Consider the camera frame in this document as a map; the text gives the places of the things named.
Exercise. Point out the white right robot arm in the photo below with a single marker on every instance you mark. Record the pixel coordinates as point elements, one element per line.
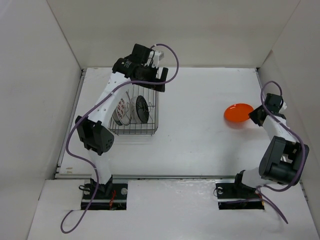
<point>285,156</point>

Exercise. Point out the white plate red characters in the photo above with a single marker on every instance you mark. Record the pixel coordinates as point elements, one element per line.
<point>123,112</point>

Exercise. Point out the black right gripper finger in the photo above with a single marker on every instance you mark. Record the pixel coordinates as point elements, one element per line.
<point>259,121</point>
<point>259,112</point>

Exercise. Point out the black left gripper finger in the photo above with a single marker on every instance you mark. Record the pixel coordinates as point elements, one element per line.
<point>164,74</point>
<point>157,87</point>

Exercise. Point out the orange round plate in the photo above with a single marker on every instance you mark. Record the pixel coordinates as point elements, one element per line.
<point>238,113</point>

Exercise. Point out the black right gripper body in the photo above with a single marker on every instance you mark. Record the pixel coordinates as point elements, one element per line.
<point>254,113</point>

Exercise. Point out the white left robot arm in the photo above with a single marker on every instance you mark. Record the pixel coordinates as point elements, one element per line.
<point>92,127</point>

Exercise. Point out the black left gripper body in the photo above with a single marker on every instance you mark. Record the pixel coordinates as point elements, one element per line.
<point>149,73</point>

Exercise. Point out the grey wire dish rack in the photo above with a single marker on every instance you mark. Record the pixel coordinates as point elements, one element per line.
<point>152,99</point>

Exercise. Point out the green rimmed white plate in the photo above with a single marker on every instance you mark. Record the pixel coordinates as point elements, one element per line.
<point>115,118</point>

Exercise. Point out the black round plate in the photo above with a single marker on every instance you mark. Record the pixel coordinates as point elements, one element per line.
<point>142,109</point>

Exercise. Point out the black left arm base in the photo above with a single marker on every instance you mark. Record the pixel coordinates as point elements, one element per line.
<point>110,196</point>

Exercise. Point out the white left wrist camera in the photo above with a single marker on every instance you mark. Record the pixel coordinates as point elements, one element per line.
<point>155,57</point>

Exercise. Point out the clear glass plate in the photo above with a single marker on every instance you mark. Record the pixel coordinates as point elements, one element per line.
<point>133,111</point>

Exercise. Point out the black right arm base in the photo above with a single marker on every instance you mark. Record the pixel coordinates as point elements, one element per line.
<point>232,195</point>

